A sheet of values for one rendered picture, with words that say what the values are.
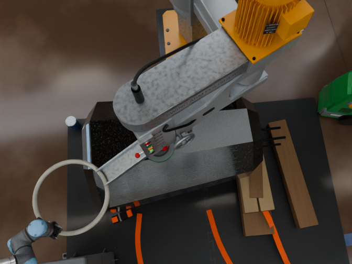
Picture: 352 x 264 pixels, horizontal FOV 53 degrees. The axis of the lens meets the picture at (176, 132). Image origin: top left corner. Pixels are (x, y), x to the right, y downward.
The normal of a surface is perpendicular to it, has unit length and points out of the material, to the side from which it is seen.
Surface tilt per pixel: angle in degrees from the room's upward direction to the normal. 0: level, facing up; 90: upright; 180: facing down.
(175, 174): 45
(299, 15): 0
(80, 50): 0
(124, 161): 16
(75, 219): 0
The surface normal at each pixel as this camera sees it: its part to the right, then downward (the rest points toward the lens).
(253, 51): -0.05, -0.29
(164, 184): 0.08, 0.46
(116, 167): -0.28, -0.14
